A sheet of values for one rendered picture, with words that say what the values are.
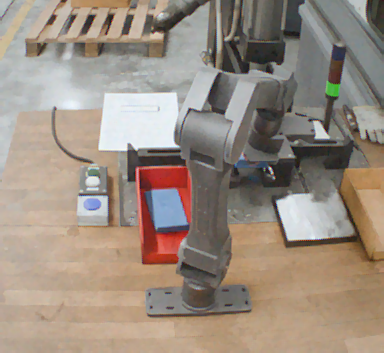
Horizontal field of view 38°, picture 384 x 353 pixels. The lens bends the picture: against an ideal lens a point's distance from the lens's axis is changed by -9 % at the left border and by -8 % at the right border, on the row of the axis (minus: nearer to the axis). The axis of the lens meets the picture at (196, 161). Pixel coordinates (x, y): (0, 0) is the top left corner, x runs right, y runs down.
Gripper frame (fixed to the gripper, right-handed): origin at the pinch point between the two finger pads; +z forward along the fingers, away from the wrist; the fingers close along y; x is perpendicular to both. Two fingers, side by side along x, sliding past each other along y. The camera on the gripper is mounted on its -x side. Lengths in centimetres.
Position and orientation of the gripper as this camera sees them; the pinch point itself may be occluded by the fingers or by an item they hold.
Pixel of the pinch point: (252, 161)
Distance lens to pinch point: 129.4
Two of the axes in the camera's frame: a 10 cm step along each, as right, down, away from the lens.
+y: -0.8, -8.6, 5.0
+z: -1.0, 5.1, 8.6
